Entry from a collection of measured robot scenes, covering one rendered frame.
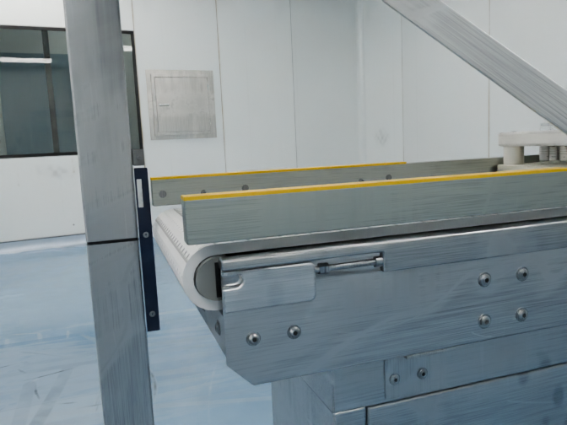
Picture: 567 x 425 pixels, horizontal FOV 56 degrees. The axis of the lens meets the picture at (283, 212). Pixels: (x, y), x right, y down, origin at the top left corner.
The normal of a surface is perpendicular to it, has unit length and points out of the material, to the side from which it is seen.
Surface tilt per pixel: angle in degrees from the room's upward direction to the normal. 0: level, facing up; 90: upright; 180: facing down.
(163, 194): 90
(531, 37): 90
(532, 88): 87
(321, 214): 90
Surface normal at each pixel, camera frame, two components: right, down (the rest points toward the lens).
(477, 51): -0.26, 0.09
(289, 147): 0.43, 0.10
